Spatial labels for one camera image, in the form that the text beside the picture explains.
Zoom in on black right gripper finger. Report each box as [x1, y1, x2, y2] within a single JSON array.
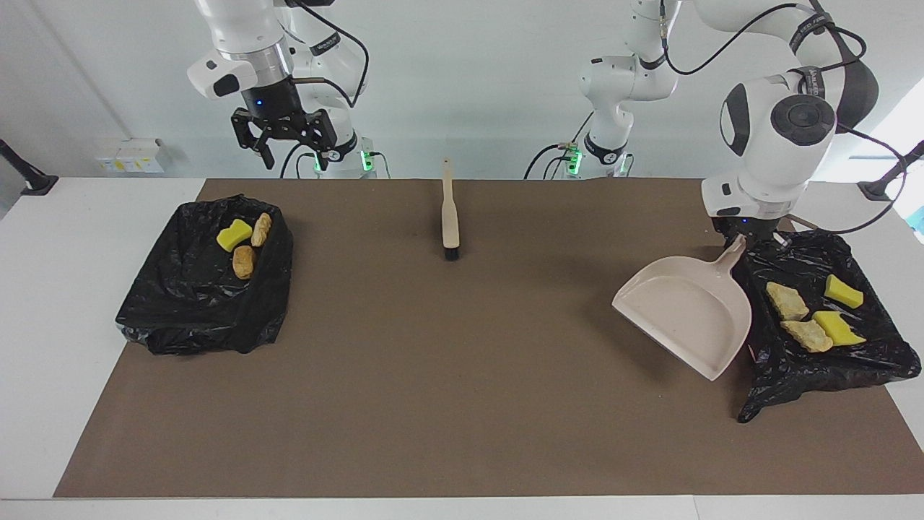
[[231, 108, 276, 170], [310, 110, 337, 161]]

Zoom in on striped croissant toy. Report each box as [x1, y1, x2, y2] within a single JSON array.
[[780, 319, 834, 353], [765, 282, 811, 322]]

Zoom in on yellow sponge piece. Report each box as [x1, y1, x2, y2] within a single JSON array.
[[812, 311, 867, 346], [824, 274, 865, 310], [217, 220, 253, 253]]

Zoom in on beige plastic dustpan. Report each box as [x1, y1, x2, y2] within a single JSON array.
[[612, 235, 753, 381]]

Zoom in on beige brush handle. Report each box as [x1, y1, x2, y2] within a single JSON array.
[[442, 157, 461, 261]]

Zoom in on black trash bag bin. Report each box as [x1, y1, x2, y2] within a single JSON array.
[[115, 194, 295, 356], [736, 230, 923, 424]]

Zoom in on brown table mat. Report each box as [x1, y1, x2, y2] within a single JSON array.
[[54, 178, 924, 499]]

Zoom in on black right arm base cable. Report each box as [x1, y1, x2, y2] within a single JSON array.
[[280, 143, 308, 179]]

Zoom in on black arm base cable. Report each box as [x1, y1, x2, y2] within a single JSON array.
[[280, 143, 308, 179], [525, 142, 578, 180]]

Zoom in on white wall socket box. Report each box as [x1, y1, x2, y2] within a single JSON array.
[[96, 139, 174, 174]]

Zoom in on black camera stand base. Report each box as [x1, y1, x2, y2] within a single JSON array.
[[0, 139, 58, 196], [858, 141, 924, 202]]

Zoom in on black left arm base cable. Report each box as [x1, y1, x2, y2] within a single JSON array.
[[525, 142, 578, 180]]

